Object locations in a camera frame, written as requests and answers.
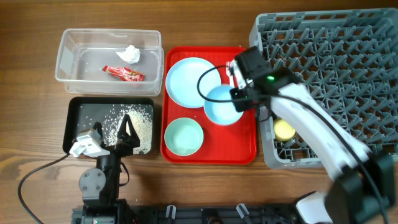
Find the clear plastic bin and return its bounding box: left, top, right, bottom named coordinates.
left=55, top=29, right=164, bottom=96

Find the grey dishwasher rack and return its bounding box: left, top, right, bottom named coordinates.
left=249, top=8, right=397, bottom=158

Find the pink plastic fork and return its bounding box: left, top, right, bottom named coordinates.
left=226, top=62, right=235, bottom=88

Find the black plastic tray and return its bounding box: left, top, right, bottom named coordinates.
left=62, top=96, right=154, bottom=153

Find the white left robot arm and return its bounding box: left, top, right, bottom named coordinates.
left=70, top=114, right=140, bottom=224

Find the white napkin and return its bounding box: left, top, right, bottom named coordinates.
left=116, top=45, right=141, bottom=64

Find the light blue plate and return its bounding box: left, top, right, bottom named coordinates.
left=165, top=57, right=214, bottom=108

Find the green bowl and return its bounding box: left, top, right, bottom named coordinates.
left=164, top=118, right=204, bottom=156

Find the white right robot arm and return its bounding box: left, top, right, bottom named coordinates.
left=229, top=65, right=396, bottom=223

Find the yellow plastic cup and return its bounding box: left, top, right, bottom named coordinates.
left=274, top=119, right=296, bottom=142

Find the red snack wrapper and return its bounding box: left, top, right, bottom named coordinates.
left=102, top=65, right=145, bottom=82

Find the rice food waste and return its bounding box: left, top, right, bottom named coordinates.
left=75, top=103, right=154, bottom=155

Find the red serving tray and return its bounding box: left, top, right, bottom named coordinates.
left=160, top=46, right=257, bottom=166

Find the light blue bowl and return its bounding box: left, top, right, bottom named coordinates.
left=204, top=85, right=244, bottom=126

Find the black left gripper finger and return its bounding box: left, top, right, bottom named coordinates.
left=92, top=121, right=103, bottom=145
left=117, top=114, right=140, bottom=143

